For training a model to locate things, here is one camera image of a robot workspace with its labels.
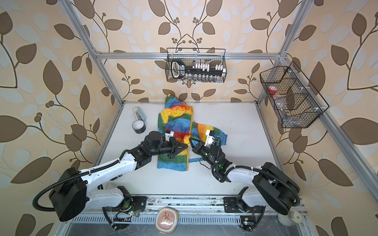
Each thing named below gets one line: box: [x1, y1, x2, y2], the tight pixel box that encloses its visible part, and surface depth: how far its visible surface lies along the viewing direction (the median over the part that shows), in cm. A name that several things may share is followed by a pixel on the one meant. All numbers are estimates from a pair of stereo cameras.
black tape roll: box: [131, 119, 147, 134], surface depth 106 cm
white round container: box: [277, 210, 303, 227], surface depth 63 cm
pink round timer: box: [155, 206, 179, 235], surface depth 69 cm
